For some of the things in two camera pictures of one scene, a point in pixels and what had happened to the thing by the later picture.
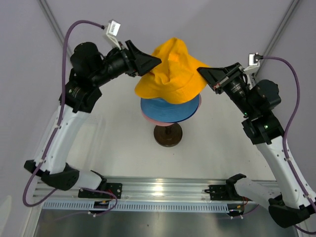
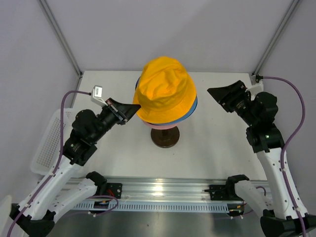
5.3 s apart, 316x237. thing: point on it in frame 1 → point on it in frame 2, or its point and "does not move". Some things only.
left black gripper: (141, 64) → (123, 112)
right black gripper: (218, 78) → (239, 90)
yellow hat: (176, 80) → (165, 92)
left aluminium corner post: (52, 21) does not move
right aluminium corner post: (279, 30) does not move
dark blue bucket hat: (184, 119) → (154, 123)
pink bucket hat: (200, 101) → (159, 127)
